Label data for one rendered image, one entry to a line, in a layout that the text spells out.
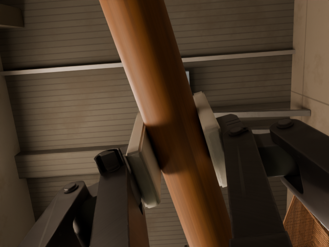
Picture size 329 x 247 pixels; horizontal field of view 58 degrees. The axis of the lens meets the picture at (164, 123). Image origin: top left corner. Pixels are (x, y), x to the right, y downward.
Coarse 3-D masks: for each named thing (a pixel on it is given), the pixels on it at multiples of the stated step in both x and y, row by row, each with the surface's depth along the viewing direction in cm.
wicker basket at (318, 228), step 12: (300, 204) 188; (288, 216) 190; (300, 216) 191; (312, 216) 163; (288, 228) 194; (300, 228) 194; (312, 228) 194; (324, 228) 153; (312, 240) 197; (324, 240) 181
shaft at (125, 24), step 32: (128, 0) 13; (160, 0) 14; (128, 32) 14; (160, 32) 14; (128, 64) 14; (160, 64) 14; (160, 96) 15; (192, 96) 16; (160, 128) 15; (192, 128) 16; (160, 160) 16; (192, 160) 16; (192, 192) 16; (192, 224) 17; (224, 224) 18
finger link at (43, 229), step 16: (64, 192) 12; (80, 192) 12; (48, 208) 11; (64, 208) 11; (48, 224) 10; (64, 224) 10; (32, 240) 10; (48, 240) 9; (64, 240) 10; (80, 240) 12
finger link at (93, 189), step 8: (128, 168) 14; (96, 184) 13; (136, 184) 14; (96, 192) 13; (136, 192) 13; (88, 200) 12; (136, 200) 13; (80, 208) 12; (88, 208) 12; (80, 216) 12; (88, 216) 12; (80, 224) 12; (88, 224) 12; (80, 232) 12; (88, 232) 12
